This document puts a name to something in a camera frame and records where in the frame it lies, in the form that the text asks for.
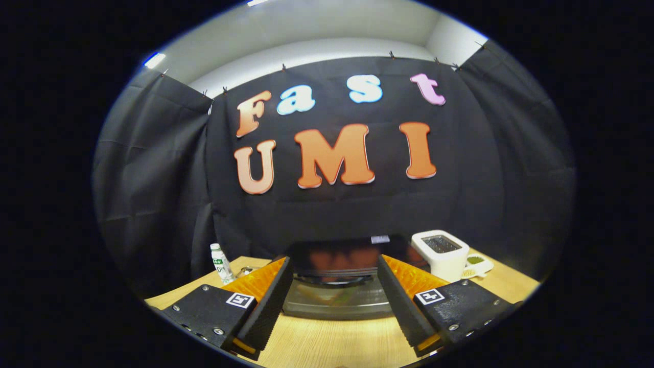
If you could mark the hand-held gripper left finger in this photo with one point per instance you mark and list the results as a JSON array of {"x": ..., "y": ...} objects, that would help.
[{"x": 268, "y": 306}]

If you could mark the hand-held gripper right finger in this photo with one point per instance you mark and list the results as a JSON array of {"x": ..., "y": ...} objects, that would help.
[{"x": 401, "y": 306}]

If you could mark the black toaster oven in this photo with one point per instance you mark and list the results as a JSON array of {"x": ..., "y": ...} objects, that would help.
[{"x": 337, "y": 304}]

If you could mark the white pop-up toaster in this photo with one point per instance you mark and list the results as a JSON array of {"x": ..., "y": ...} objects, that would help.
[{"x": 444, "y": 263}]

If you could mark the small white green-label bottle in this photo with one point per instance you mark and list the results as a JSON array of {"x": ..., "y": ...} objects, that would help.
[{"x": 222, "y": 268}]

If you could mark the small white sectioned dish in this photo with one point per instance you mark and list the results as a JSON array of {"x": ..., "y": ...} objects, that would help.
[{"x": 480, "y": 266}]

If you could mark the row of small cloth clips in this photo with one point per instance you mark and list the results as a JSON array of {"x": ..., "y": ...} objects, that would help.
[{"x": 392, "y": 54}]

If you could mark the small ceiling light panel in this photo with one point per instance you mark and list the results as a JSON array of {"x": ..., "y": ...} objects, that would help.
[{"x": 154, "y": 60}]

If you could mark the large ceiling light panel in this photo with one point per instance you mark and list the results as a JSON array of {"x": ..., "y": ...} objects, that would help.
[{"x": 257, "y": 2}]

